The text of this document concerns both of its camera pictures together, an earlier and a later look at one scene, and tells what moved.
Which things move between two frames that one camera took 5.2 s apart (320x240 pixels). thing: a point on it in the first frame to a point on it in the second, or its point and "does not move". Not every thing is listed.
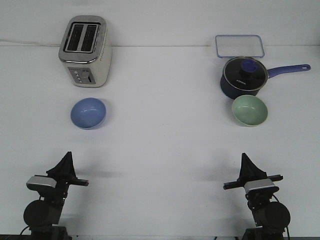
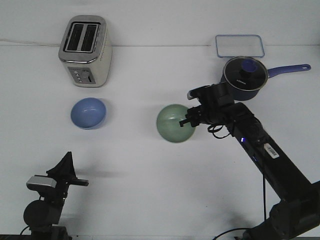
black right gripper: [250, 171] to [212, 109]
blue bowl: [88, 113] does not move
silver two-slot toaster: [85, 49] does not move
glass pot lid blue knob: [246, 73] does not move
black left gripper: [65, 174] does not move
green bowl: [249, 110] to [168, 125]
